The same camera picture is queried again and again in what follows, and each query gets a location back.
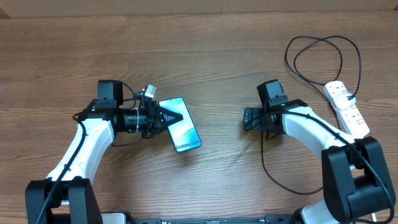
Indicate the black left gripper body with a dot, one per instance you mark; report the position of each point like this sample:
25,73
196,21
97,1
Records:
150,106

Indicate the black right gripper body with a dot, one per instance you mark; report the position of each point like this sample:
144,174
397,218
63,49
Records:
259,121

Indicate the Samsung Galaxy smartphone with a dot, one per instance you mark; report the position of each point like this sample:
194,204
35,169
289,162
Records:
183,133

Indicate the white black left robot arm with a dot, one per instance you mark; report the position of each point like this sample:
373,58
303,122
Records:
66,195

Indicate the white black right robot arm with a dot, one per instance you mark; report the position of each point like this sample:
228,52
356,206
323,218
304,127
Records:
356,179

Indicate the white charger adapter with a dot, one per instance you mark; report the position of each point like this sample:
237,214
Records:
343,101

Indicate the white power strip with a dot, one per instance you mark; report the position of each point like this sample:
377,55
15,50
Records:
351,118

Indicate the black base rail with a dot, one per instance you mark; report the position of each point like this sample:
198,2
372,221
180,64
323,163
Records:
202,221

